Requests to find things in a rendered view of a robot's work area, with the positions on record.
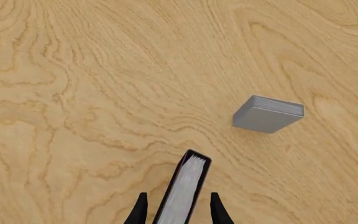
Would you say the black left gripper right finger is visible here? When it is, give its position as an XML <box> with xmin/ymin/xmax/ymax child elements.
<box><xmin>210</xmin><ymin>192</ymin><xmax>236</xmax><ymax>224</ymax></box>

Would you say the grey book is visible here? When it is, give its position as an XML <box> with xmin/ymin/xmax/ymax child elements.
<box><xmin>232</xmin><ymin>94</ymin><xmax>305</xmax><ymax>134</ymax></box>

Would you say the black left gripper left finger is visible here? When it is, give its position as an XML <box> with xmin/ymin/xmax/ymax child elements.
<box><xmin>123</xmin><ymin>192</ymin><xmax>148</xmax><ymax>224</ymax></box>

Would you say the black book with white pages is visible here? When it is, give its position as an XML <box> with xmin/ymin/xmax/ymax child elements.
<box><xmin>152</xmin><ymin>149</ymin><xmax>213</xmax><ymax>224</ymax></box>

